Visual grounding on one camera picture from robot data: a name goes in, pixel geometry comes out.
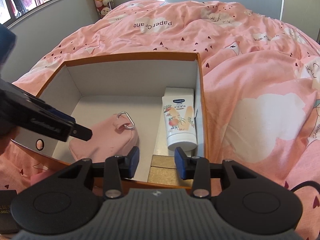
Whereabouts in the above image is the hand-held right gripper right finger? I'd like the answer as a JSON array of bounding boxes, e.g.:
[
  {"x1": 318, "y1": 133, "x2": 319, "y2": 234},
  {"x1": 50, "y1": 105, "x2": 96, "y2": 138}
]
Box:
[{"x1": 174, "y1": 147, "x2": 253, "y2": 198}]

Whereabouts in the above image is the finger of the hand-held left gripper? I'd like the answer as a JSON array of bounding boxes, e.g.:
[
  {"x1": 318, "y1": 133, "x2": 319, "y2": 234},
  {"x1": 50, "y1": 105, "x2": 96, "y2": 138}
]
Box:
[{"x1": 47, "y1": 108, "x2": 93, "y2": 141}]

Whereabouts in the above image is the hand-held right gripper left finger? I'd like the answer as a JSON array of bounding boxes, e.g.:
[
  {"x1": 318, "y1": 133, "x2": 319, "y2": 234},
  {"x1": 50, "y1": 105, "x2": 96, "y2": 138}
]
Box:
[{"x1": 57, "y1": 146, "x2": 140, "y2": 199}]

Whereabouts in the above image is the pink fabric pouch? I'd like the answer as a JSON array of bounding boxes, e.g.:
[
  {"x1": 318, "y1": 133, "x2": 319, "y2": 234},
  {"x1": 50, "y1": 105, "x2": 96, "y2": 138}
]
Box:
[{"x1": 69, "y1": 111, "x2": 139, "y2": 163}]

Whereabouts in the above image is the small gold box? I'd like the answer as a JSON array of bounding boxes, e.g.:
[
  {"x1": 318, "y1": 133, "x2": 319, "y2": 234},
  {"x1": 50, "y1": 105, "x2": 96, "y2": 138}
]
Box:
[{"x1": 147, "y1": 155, "x2": 198, "y2": 188}]

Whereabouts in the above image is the white floral hand cream tube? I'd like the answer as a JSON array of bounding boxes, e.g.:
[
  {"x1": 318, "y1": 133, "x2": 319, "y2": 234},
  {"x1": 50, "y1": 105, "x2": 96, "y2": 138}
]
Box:
[{"x1": 162, "y1": 95, "x2": 198, "y2": 152}]

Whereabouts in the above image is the orange cardboard box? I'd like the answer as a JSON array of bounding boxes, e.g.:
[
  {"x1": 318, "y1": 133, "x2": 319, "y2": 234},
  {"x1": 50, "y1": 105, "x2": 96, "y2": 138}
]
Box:
[{"x1": 11, "y1": 52, "x2": 209, "y2": 189}]

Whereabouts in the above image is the long white carton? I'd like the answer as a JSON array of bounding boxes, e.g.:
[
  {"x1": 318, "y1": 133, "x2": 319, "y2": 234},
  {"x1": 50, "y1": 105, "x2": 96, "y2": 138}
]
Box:
[{"x1": 152, "y1": 87, "x2": 198, "y2": 157}]

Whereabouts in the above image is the black box with gold print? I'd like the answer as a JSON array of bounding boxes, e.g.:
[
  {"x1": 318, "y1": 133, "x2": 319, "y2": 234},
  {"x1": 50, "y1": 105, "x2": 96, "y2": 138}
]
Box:
[{"x1": 0, "y1": 190, "x2": 19, "y2": 233}]

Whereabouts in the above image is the pink printed blanket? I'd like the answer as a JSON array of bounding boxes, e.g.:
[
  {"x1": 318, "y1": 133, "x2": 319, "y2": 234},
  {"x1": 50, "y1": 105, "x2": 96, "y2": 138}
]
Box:
[{"x1": 0, "y1": 0, "x2": 320, "y2": 240}]

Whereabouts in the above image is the grey door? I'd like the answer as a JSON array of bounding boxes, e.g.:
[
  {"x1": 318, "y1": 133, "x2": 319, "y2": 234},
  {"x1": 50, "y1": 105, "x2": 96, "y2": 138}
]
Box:
[{"x1": 282, "y1": 0, "x2": 320, "y2": 43}]

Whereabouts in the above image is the black cable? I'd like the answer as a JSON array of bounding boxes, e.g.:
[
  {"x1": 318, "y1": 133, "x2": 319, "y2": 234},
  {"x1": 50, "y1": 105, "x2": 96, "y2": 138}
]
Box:
[{"x1": 291, "y1": 180, "x2": 320, "y2": 193}]

